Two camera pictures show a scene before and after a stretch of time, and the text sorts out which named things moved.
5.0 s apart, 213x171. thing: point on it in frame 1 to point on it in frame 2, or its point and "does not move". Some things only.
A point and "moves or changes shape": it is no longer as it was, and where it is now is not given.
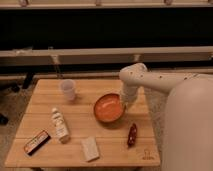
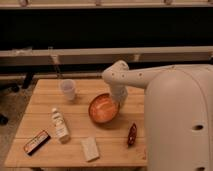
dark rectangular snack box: x=38 y=141 does not move
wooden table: x=82 y=123 does not move
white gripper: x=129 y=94 to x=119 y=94
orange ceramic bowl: x=109 y=109 moves or changes shape
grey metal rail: x=105 y=55 does not move
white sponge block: x=90 y=148 does not move
